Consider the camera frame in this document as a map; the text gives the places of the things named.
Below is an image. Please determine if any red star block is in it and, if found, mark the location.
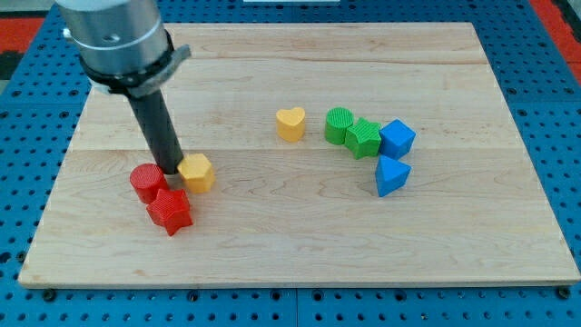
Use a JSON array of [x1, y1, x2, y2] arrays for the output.
[[146, 189, 193, 236]]

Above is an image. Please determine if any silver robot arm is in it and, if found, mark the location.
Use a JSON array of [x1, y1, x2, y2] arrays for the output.
[[56, 0, 191, 98]]

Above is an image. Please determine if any blue cube block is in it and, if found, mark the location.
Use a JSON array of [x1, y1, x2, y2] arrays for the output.
[[379, 119, 416, 159]]

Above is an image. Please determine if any wooden board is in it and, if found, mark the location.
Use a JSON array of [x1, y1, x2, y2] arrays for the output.
[[19, 23, 580, 289]]

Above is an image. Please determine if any red cylinder block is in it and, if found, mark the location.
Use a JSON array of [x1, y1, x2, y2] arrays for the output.
[[129, 163, 169, 204]]

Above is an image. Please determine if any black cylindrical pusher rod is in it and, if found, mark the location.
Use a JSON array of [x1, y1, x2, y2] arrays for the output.
[[128, 91, 183, 174]]

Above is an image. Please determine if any blue triangle block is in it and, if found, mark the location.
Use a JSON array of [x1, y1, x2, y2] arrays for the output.
[[375, 155, 411, 197]]

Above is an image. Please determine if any yellow hexagon block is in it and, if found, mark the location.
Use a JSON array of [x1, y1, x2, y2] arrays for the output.
[[177, 154, 215, 193]]

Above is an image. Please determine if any green cylinder block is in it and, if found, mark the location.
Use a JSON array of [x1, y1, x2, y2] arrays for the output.
[[324, 107, 354, 145]]

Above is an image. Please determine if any yellow heart block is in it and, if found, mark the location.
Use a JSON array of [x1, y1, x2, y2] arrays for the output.
[[276, 107, 306, 143]]

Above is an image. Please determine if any green star block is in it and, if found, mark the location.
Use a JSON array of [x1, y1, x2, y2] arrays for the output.
[[344, 117, 381, 160]]

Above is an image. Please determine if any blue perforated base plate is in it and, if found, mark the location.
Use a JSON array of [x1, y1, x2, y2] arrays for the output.
[[1, 0, 580, 326]]

